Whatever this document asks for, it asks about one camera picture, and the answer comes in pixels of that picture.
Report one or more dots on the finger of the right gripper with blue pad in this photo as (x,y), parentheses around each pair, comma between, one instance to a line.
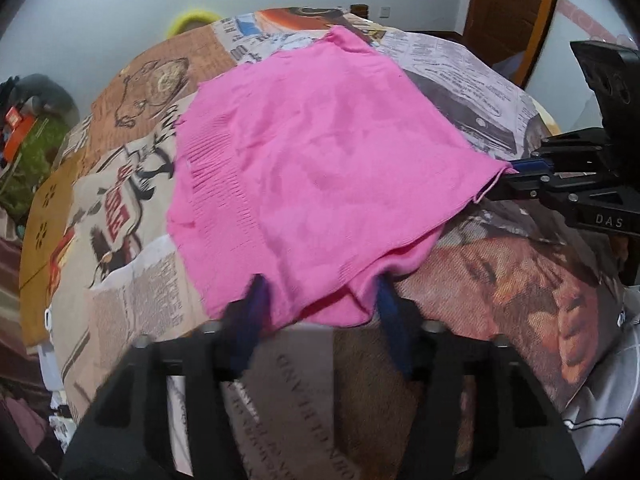
(526,180)

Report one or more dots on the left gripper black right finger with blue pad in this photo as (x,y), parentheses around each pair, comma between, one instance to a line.
(482,412)

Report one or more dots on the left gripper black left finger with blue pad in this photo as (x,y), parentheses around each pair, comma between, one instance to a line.
(124,434)

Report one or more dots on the pink knit garment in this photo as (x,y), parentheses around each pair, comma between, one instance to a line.
(318,168)

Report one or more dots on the dark grey clothing pile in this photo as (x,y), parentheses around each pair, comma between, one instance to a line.
(48,97)

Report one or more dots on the pink cloth at bedside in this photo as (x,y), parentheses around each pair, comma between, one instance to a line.
(31,427)

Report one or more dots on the striped red gold curtain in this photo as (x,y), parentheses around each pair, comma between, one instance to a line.
(17,365)

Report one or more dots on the brown wooden door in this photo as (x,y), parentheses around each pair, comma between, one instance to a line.
(496,30)

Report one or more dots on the bamboo lap desk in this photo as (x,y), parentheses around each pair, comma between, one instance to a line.
(45,227)

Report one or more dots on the green fabric storage bin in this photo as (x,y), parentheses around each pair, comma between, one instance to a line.
(32,165)

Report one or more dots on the orange box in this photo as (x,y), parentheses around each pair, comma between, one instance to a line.
(20,125)

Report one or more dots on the white wall socket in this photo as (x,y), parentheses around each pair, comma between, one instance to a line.
(384,11)

